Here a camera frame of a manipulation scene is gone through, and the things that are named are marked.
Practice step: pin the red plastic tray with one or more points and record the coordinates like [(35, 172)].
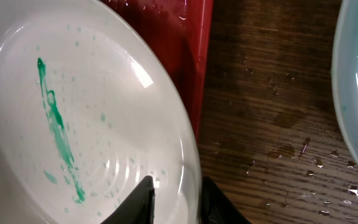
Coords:
[(178, 33)]

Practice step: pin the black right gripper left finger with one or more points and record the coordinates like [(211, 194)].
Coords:
[(138, 206)]

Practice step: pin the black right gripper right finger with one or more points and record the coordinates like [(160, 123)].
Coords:
[(216, 208)]

